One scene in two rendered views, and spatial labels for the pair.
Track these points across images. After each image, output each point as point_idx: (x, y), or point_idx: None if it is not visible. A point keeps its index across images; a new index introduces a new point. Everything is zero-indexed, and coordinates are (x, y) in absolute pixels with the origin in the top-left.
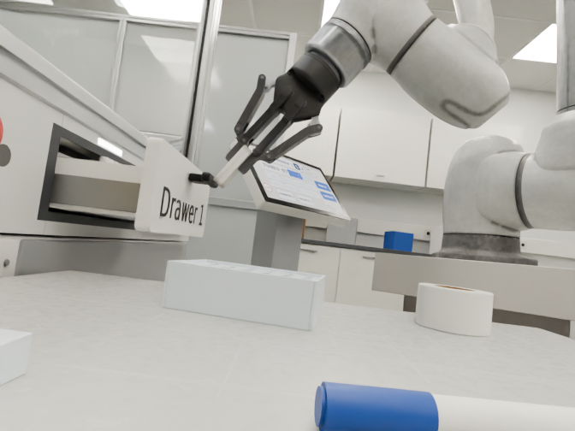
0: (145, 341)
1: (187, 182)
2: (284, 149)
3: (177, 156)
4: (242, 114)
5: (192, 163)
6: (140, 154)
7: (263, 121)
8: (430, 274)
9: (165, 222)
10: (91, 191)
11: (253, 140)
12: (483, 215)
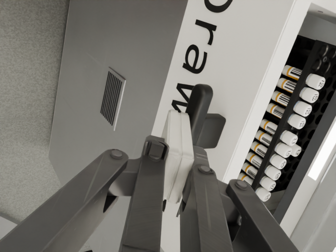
0: None
1: (215, 112)
2: (80, 176)
3: (270, 38)
4: (273, 220)
5: (237, 140)
6: (294, 240)
7: (204, 223)
8: None
9: (196, 2)
10: None
11: (181, 217)
12: None
